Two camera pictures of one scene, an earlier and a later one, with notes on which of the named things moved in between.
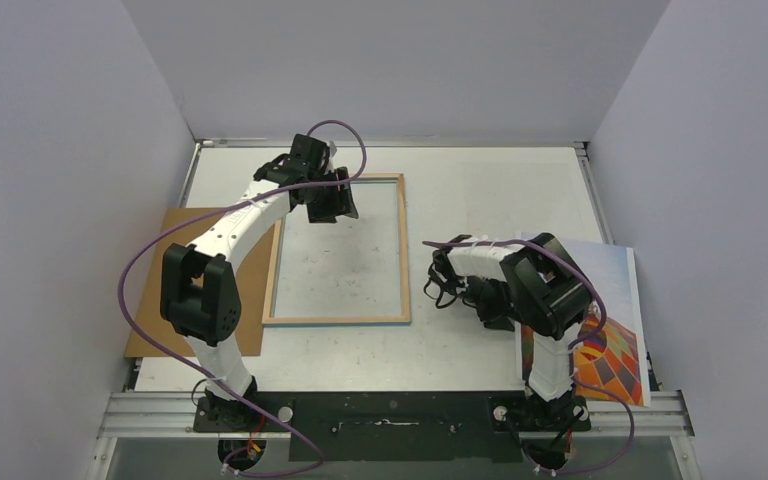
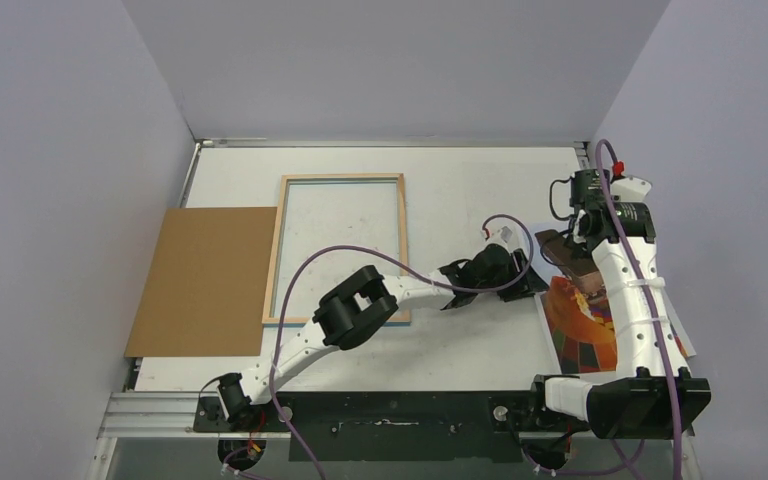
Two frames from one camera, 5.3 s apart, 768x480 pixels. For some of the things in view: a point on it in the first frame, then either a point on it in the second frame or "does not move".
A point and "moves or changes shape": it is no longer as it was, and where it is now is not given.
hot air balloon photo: x=613 y=357 moves or changes shape
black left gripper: x=340 y=205 -> x=526 y=287
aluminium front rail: x=171 y=415 does not move
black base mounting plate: x=394 y=426 does not move
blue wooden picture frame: x=402 y=181 does not move
